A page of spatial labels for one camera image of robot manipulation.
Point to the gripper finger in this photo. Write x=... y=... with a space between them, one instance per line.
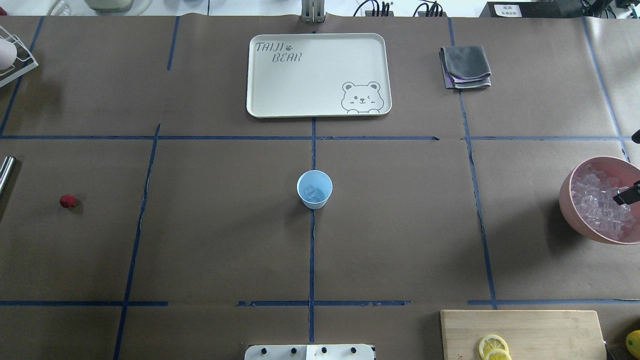
x=628 y=196

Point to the light blue cup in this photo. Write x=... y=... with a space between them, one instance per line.
x=318 y=179

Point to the ice cube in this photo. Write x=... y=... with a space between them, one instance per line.
x=314 y=194

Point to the red strawberry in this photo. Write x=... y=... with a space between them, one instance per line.
x=68 y=201

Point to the steel muddler black tip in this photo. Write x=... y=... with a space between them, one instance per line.
x=6 y=168

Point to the pink bowl of ice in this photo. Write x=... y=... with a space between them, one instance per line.
x=586 y=200

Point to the yellow lemon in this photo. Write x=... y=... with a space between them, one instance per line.
x=632 y=343

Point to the bamboo cutting board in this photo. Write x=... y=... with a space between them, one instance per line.
x=529 y=334

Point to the lemon slices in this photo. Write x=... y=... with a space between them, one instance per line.
x=493 y=347

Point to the grey folded cloth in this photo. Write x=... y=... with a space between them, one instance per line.
x=465 y=67

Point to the black power strip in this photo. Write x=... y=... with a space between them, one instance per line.
x=379 y=9
x=429 y=9

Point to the cream bear tray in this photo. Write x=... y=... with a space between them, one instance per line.
x=318 y=75

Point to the aluminium frame post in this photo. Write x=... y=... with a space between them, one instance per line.
x=313 y=11

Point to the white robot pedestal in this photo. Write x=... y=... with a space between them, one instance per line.
x=357 y=351

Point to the white wire cup rack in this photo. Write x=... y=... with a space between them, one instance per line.
x=25 y=61

